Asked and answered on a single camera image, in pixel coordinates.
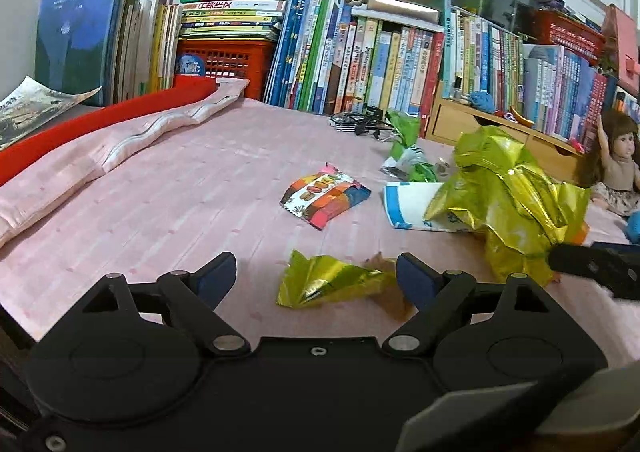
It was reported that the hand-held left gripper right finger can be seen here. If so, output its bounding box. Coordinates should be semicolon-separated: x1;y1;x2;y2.
381;253;551;355

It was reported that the red bed rail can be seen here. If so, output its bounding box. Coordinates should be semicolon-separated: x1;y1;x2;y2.
0;77;218;188

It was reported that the row of tall picture books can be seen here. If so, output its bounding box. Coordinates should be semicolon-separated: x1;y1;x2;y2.
262;0;446;138

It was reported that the row of small paperback books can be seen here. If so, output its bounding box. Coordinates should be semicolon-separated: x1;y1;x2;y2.
442;0;621;143

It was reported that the black cable bundle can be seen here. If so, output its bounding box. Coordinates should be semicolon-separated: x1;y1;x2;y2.
330;109;396;140

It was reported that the stack of flat books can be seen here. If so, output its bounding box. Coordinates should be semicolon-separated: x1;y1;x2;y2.
179;0;288;40

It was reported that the small gold foil wrapper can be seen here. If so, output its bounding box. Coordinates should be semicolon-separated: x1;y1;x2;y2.
276;249;401;308

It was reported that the open magazine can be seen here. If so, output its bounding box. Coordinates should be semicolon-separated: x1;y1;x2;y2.
0;76;103;150

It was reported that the pink box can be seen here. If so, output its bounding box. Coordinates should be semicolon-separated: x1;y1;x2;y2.
600;4;640;95

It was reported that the row of thin books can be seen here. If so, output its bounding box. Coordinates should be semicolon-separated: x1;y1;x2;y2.
112;0;183;105

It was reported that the pink zippered pillow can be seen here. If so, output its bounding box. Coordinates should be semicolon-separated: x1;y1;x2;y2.
0;78;251;248

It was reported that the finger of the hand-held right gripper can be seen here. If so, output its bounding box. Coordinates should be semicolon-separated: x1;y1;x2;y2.
547;242;640;302

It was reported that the red plastic basket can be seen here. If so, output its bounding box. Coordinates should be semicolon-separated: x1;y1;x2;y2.
175;38;278;103

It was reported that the white and blue paper packet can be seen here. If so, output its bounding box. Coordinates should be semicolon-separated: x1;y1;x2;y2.
383;182;481;233

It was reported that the brown-haired doll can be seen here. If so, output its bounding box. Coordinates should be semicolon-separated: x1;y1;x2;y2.
575;109;640;218

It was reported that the beige flat box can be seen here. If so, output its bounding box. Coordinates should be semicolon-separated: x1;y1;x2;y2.
350;0;446;33

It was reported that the colourful macaron print snack wrapper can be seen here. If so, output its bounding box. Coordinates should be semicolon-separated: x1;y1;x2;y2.
280;163;372;231

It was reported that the large gold foil wrapper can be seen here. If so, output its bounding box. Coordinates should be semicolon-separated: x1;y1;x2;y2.
424;126;592;283

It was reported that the wooden drawer organizer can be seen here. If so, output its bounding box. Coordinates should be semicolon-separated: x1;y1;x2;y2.
425;92;583;183

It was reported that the red storage crate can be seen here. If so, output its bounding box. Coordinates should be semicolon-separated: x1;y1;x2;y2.
530;8;606;65

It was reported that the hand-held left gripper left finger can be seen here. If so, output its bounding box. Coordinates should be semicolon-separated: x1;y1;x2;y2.
80;252;252;354

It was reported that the blue printed card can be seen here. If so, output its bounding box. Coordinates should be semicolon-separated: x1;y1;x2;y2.
175;54;206;78

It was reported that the large blue book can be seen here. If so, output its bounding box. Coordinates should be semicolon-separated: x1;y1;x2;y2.
35;0;132;107

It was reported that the green snack wrapper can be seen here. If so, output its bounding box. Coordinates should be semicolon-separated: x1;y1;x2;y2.
382;110;441;183

